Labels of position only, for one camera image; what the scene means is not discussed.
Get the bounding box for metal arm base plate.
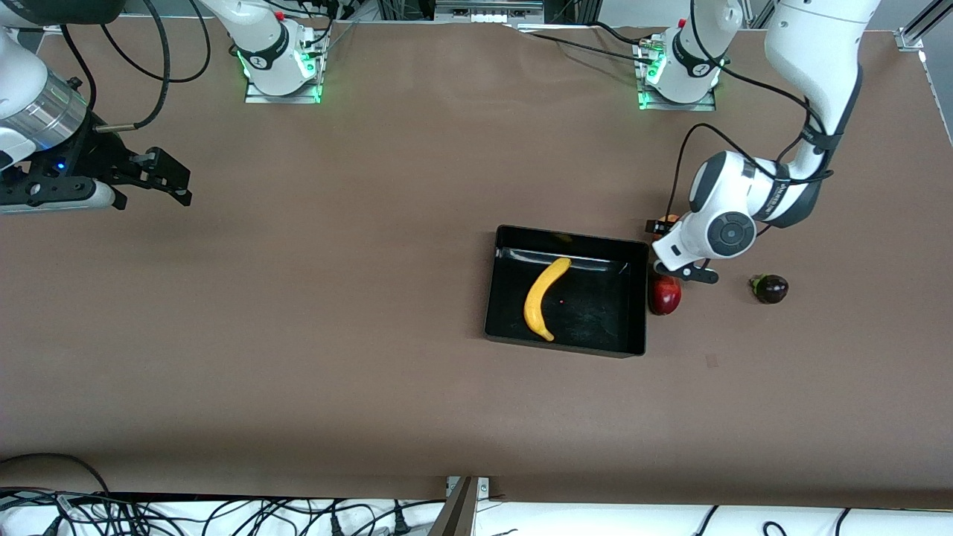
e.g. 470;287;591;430
637;82;717;112
244;71;322;105

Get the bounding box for metal mount post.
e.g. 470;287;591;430
428;476;492;536

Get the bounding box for thin black table cable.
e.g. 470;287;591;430
510;26;656;68
592;21;660;47

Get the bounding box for yellow banana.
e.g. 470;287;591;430
523;257;573;342

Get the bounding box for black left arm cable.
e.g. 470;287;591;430
665;0;836;224

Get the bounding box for red yellow mango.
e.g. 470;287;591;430
649;274;683;316

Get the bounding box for black curved floor cable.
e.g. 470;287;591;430
0;453;111;496

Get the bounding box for dark purple eggplant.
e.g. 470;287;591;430
749;273;790;304

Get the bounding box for black plastic box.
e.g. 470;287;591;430
484;225;650;359

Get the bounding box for grey power strip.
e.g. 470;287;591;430
436;0;544;23

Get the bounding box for aluminium frame bracket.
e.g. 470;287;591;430
896;0;953;53

